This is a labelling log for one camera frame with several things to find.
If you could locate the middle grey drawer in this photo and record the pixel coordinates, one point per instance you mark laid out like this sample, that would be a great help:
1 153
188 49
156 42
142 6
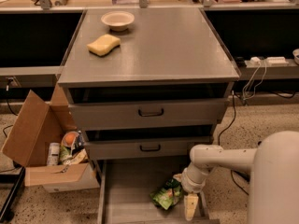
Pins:
112 150

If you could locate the top grey drawer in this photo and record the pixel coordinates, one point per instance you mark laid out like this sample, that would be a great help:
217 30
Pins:
154 114

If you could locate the open cardboard box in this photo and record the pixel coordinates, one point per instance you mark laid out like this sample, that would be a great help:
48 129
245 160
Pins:
38 125

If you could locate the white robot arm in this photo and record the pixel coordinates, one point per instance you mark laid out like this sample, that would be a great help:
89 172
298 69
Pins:
273 168

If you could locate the white power strip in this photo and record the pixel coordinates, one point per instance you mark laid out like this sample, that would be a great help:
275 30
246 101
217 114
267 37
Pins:
269 62

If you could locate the white can in box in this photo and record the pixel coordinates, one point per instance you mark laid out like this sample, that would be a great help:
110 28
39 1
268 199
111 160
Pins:
53 155

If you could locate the grey drawer cabinet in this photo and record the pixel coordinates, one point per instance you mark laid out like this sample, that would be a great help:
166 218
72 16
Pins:
166 54

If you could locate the black stand leg left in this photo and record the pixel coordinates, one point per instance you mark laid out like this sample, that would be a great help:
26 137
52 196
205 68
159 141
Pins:
14 182

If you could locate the orange snack bag in box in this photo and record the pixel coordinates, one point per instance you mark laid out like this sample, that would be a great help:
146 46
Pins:
71 149

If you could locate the open bottom grey drawer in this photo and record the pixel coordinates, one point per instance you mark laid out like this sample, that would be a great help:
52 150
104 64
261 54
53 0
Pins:
126 188

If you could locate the yellow sponge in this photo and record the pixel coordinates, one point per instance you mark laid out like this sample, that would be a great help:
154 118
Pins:
103 45

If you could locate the green rice chip bag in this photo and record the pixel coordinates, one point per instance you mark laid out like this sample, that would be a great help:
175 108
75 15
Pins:
168 195

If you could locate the white bowl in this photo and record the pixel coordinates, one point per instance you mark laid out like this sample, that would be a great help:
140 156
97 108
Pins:
118 21

